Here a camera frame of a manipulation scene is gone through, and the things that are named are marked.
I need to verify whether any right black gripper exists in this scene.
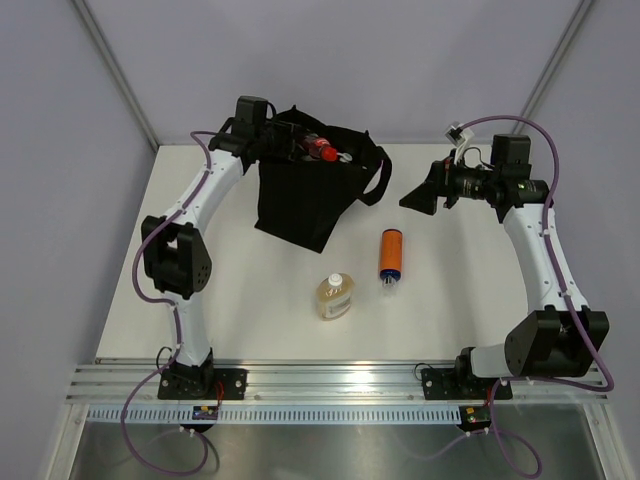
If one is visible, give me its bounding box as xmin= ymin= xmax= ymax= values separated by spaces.
xmin=400 ymin=149 xmax=500 ymax=216

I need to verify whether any red bottle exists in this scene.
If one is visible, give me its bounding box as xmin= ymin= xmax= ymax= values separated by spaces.
xmin=300 ymin=134 xmax=338 ymax=162

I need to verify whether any black canvas bag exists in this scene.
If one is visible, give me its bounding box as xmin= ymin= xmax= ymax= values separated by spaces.
xmin=255 ymin=107 xmax=392 ymax=253

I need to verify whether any amber soap bottle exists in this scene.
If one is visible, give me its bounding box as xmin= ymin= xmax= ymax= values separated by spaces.
xmin=315 ymin=273 xmax=355 ymax=321
xmin=337 ymin=152 xmax=355 ymax=164

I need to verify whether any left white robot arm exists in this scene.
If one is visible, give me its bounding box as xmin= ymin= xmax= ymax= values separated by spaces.
xmin=131 ymin=96 xmax=294 ymax=399

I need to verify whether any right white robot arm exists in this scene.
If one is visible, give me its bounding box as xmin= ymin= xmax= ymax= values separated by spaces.
xmin=399 ymin=127 xmax=609 ymax=399

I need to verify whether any orange spray can blue cap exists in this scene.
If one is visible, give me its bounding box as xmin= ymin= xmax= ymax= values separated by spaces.
xmin=379 ymin=229 xmax=403 ymax=289

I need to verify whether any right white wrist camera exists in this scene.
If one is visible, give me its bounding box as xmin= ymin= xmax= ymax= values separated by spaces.
xmin=445 ymin=122 xmax=475 ymax=162

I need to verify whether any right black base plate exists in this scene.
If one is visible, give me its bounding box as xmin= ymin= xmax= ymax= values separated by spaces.
xmin=414 ymin=365 xmax=496 ymax=401

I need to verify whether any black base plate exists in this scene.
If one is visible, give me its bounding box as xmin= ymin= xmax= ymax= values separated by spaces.
xmin=414 ymin=365 xmax=496 ymax=401
xmin=157 ymin=368 xmax=248 ymax=401

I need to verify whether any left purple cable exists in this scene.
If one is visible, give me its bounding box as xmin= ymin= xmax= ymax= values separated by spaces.
xmin=119 ymin=130 xmax=221 ymax=476

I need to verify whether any purple cable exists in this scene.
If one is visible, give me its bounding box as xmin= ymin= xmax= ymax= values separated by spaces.
xmin=459 ymin=115 xmax=616 ymax=476
xmin=119 ymin=130 xmax=221 ymax=476

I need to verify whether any left aluminium corner post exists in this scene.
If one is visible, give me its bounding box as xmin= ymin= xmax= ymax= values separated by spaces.
xmin=69 ymin=0 xmax=161 ymax=154

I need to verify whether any aluminium corner post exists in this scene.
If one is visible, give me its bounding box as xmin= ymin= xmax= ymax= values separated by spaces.
xmin=520 ymin=0 xmax=599 ymax=120
xmin=69 ymin=0 xmax=161 ymax=154

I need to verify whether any right aluminium corner post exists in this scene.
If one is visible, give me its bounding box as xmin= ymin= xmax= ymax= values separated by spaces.
xmin=520 ymin=0 xmax=599 ymax=120

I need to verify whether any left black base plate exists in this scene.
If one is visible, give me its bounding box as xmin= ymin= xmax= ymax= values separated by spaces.
xmin=157 ymin=368 xmax=248 ymax=401

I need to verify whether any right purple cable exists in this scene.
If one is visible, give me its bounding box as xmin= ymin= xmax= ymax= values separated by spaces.
xmin=459 ymin=115 xmax=616 ymax=476

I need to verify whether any aluminium front rail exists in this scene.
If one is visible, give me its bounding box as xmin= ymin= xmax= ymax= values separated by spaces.
xmin=64 ymin=363 xmax=609 ymax=404

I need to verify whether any white slotted cable duct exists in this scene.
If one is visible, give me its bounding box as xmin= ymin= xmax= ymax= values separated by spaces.
xmin=87 ymin=404 xmax=462 ymax=425

